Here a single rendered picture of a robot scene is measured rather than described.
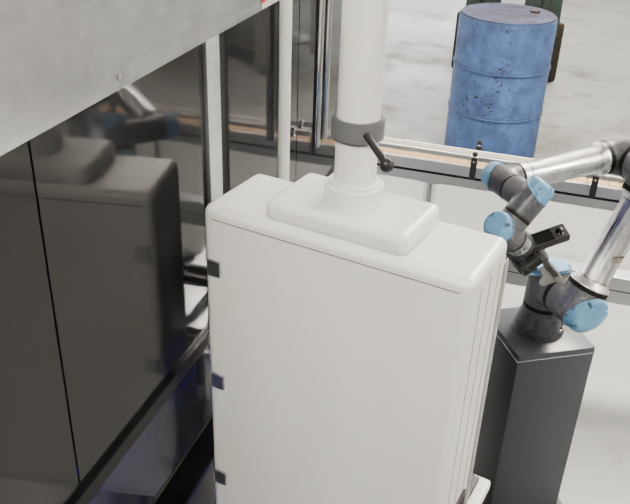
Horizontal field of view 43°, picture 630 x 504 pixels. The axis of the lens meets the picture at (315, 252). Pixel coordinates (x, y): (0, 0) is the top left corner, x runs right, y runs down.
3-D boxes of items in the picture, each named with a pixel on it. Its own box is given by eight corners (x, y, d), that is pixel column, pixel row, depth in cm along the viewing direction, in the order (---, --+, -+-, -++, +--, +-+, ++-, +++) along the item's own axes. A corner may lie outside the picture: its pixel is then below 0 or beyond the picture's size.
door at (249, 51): (220, 307, 174) (212, 33, 145) (292, 217, 213) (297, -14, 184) (222, 308, 174) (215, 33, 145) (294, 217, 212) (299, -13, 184)
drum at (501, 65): (519, 134, 617) (541, 0, 569) (547, 168, 560) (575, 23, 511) (434, 133, 612) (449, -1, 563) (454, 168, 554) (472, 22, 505)
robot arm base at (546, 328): (548, 311, 254) (554, 285, 249) (572, 339, 241) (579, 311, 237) (504, 316, 251) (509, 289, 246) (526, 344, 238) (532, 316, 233)
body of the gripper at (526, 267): (515, 256, 224) (497, 242, 215) (541, 239, 221) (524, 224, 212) (526, 278, 220) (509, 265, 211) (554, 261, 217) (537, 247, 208)
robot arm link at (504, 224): (518, 217, 196) (495, 245, 198) (535, 232, 205) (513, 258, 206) (496, 201, 201) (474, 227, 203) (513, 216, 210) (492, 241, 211)
